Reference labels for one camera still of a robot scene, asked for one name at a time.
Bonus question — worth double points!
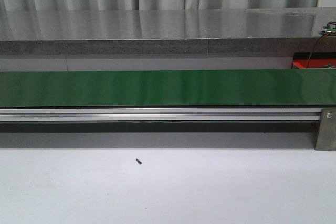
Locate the green circuit board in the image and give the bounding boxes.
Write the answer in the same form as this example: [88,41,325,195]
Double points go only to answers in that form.
[320,21,336,35]

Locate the aluminium conveyor side rail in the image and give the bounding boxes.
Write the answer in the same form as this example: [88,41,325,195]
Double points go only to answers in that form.
[1,107,322,122]

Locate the grey stone counter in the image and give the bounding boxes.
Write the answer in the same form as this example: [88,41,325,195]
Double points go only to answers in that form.
[1,7,335,56]

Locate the green conveyor belt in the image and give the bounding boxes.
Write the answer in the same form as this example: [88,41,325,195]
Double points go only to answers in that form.
[1,69,335,108]

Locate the red wire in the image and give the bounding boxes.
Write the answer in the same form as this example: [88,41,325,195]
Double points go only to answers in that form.
[307,21,336,69]

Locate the red bin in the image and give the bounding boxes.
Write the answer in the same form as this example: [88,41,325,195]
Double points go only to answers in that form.
[292,52,335,69]

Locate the metal conveyor support bracket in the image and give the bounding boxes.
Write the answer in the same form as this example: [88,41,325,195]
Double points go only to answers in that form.
[315,108,336,151]

